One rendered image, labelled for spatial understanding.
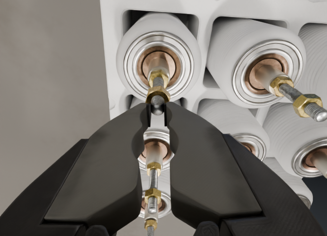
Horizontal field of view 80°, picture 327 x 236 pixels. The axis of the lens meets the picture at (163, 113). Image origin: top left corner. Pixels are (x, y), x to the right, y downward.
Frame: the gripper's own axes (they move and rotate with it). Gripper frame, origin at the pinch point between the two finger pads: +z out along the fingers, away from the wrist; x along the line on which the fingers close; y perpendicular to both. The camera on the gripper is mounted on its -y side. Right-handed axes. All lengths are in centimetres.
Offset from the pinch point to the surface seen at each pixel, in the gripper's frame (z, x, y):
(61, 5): 34.8, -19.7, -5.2
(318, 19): 16.7, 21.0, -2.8
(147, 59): 9.6, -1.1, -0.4
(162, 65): 7.1, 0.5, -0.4
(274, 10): 16.7, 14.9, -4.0
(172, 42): 9.4, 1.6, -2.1
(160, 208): 9.6, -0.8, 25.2
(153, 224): 5.7, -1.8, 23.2
